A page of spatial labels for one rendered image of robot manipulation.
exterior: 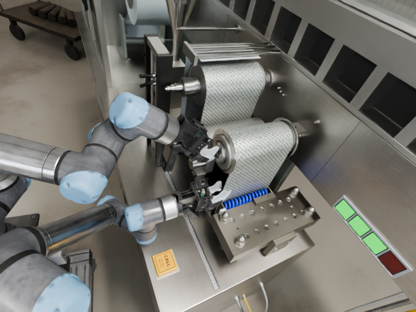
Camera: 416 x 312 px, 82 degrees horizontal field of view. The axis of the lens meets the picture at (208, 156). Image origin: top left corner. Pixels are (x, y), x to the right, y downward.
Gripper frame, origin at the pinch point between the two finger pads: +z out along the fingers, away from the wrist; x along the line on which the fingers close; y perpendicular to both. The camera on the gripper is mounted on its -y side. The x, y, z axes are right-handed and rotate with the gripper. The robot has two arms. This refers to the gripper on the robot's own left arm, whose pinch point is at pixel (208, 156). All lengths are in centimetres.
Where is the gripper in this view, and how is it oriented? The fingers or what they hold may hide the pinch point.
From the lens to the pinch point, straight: 77.6
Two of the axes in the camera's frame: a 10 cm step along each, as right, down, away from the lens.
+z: 5.8, 2.5, 7.8
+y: 7.0, -6.5, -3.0
